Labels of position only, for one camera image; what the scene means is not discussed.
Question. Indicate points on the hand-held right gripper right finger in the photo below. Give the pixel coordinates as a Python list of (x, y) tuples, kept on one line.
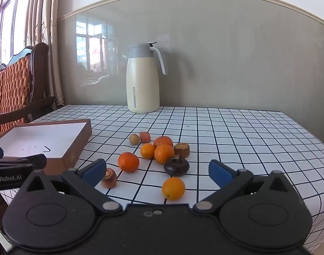
[(218, 174)]

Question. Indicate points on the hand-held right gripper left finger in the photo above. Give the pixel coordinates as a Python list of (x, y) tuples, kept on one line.
[(94, 172)]

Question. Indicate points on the brown cardboard box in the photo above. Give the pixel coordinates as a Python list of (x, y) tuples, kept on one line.
[(40, 138)]

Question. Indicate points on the orange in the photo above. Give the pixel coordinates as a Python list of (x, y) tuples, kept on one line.
[(147, 151), (164, 154), (128, 162), (173, 188), (163, 140)]

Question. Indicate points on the dark mangosteen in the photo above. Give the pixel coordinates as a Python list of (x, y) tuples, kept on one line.
[(176, 167)]

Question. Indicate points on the white checkered tablecloth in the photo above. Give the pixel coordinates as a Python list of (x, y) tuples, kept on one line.
[(230, 138)]

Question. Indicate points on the longan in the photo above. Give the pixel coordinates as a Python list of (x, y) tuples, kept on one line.
[(134, 139)]

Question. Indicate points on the wooden chair with orange cushion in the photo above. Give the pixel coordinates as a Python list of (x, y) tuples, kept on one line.
[(10, 85)]

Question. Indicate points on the cream thermos jug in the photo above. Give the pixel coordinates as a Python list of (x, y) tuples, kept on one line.
[(142, 85)]

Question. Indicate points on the window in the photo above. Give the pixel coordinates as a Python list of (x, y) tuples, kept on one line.
[(8, 32)]

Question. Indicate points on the beige curtain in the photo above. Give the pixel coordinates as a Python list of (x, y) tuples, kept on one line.
[(53, 32)]

